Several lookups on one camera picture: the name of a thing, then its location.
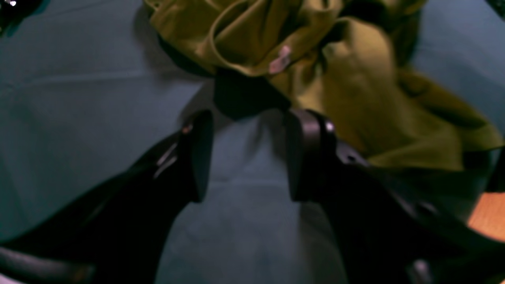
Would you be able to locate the blue table cloth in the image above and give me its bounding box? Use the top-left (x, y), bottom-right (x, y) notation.
top-left (0, 0), bottom-right (504, 284)

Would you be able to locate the olive green t-shirt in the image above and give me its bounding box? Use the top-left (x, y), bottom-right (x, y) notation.
top-left (144, 0), bottom-right (504, 171)

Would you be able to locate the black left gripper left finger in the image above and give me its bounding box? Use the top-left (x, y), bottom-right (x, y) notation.
top-left (0, 110), bottom-right (215, 253)

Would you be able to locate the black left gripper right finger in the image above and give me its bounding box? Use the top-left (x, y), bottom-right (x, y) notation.
top-left (285, 109), bottom-right (434, 253)

